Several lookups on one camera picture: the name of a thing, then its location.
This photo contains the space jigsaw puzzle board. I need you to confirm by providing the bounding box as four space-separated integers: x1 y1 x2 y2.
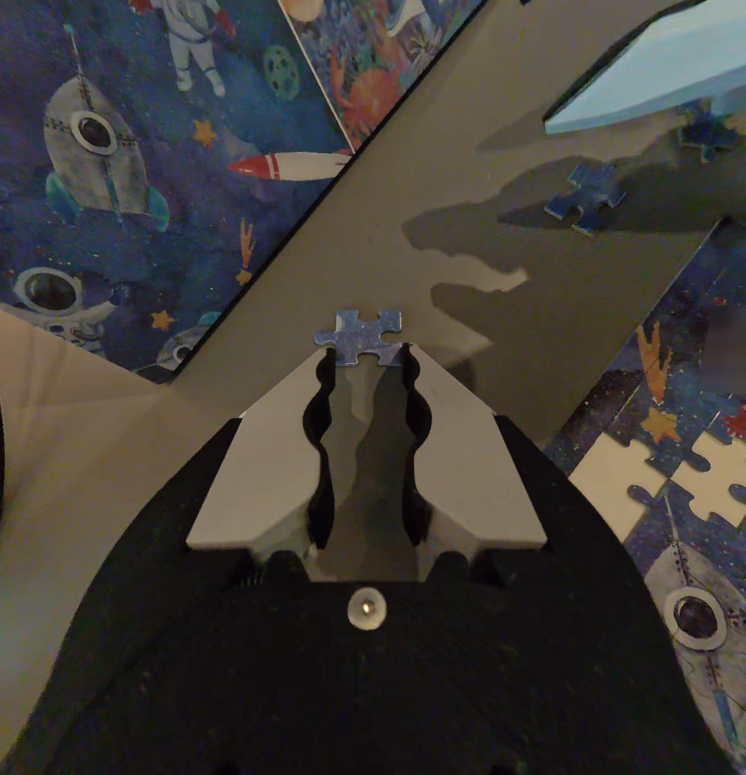
543 217 746 775

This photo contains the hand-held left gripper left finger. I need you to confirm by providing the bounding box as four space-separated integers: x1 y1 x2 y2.
185 348 339 564

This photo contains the colourful jigsaw puzzle box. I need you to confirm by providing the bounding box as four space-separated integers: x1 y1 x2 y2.
0 0 489 383

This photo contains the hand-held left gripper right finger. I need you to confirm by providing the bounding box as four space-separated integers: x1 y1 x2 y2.
402 344 549 564

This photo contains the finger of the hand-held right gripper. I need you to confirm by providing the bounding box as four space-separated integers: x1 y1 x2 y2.
543 0 746 135

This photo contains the blue jigsaw puzzle piece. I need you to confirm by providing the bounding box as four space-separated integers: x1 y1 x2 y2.
677 103 740 163
543 162 628 236
314 310 404 368

